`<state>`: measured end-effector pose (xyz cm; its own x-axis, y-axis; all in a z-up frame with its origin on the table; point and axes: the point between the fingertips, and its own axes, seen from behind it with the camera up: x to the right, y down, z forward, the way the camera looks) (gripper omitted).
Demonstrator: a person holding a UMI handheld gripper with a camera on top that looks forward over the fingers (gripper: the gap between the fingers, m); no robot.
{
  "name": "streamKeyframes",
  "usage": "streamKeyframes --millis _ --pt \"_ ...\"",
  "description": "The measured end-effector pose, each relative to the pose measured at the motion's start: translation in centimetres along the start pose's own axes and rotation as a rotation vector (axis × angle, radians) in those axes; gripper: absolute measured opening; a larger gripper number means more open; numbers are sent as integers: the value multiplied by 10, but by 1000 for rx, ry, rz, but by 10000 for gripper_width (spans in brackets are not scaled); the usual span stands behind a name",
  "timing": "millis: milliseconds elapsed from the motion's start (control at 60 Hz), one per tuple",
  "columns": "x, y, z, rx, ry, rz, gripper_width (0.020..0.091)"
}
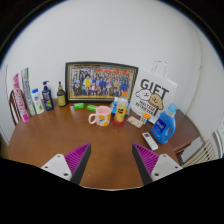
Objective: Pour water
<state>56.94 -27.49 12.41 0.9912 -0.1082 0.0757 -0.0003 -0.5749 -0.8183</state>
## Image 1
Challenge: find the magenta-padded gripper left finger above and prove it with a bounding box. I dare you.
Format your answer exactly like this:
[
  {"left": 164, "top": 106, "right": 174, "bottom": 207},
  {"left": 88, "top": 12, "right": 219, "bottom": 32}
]
[{"left": 40, "top": 142, "right": 93, "bottom": 186}]

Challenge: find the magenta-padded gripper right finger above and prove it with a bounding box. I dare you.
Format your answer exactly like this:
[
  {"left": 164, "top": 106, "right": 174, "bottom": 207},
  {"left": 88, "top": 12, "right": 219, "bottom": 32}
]
[{"left": 131, "top": 143, "right": 184, "bottom": 186}]

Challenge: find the orange juice bottle orange cap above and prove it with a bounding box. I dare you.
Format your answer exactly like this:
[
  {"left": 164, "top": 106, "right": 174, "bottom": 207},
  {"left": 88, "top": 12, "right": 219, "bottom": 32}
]
[{"left": 113, "top": 91, "right": 129, "bottom": 125}]

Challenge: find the white remote control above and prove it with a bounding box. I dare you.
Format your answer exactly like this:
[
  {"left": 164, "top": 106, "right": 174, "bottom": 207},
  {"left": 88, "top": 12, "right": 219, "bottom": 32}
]
[{"left": 141, "top": 131, "right": 159, "bottom": 151}]

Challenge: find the blue detergent bottle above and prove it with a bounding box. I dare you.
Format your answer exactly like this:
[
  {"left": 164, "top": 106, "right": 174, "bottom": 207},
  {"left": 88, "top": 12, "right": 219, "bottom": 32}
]
[{"left": 150, "top": 102, "right": 179, "bottom": 145}]

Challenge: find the small patterned snack packet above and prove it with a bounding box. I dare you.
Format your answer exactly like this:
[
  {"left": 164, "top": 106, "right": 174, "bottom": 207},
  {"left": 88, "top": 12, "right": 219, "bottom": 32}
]
[{"left": 126, "top": 115, "right": 144, "bottom": 129}]

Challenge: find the colourful puzzle cube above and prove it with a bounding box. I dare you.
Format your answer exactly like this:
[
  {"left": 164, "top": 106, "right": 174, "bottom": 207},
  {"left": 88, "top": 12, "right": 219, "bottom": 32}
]
[{"left": 139, "top": 112, "right": 152, "bottom": 125}]

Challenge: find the flat round red coaster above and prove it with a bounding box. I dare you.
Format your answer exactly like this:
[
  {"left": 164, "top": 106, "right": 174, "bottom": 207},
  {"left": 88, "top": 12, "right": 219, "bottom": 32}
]
[{"left": 111, "top": 119, "right": 127, "bottom": 128}]

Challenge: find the pink mug with orange print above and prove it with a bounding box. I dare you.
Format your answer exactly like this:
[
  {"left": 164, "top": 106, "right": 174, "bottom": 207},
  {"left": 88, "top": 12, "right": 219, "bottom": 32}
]
[{"left": 87, "top": 105, "right": 113, "bottom": 127}]

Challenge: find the dark wooden side table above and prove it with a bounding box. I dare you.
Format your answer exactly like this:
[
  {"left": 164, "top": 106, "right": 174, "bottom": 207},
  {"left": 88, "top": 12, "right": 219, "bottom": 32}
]
[{"left": 168, "top": 108, "right": 205, "bottom": 156}]

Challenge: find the white radiator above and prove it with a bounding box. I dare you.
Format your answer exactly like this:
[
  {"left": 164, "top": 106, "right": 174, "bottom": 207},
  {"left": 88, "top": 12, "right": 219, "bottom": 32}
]
[{"left": 181, "top": 138, "right": 218, "bottom": 168}]

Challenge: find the amber pump bottle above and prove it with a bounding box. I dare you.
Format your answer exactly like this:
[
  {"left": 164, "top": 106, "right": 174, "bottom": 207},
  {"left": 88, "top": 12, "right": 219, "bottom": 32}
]
[{"left": 56, "top": 81, "right": 68, "bottom": 108}]

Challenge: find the dark blue pump bottle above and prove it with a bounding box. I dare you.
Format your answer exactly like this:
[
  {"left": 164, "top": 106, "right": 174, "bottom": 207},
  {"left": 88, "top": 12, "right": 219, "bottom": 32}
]
[{"left": 41, "top": 80, "right": 55, "bottom": 112}]

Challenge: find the white shampoo bottle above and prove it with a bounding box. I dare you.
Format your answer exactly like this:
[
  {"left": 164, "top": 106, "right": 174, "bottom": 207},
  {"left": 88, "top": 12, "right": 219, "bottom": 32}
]
[{"left": 31, "top": 87, "right": 46, "bottom": 115}]

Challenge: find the white paper gift bag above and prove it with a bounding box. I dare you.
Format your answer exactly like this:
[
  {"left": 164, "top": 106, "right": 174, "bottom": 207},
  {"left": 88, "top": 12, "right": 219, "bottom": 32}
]
[{"left": 129, "top": 60, "right": 179, "bottom": 125}]

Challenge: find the framed group picture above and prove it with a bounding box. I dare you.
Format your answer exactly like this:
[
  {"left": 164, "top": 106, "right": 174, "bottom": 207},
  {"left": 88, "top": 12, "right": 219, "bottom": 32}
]
[{"left": 64, "top": 61, "right": 140, "bottom": 104}]

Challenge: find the brown wooden chair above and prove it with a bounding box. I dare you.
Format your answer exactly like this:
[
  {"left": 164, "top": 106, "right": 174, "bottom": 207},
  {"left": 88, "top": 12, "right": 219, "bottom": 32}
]
[{"left": 8, "top": 88, "right": 22, "bottom": 127}]

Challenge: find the tall pink and white box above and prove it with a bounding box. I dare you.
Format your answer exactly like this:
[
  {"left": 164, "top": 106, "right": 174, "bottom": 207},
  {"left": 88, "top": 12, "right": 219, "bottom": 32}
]
[{"left": 12, "top": 72, "right": 30, "bottom": 124}]

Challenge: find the tall green and white box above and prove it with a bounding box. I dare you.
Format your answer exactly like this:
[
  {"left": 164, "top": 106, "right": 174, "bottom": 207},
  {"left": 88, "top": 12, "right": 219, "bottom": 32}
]
[{"left": 20, "top": 67, "right": 37, "bottom": 117}]

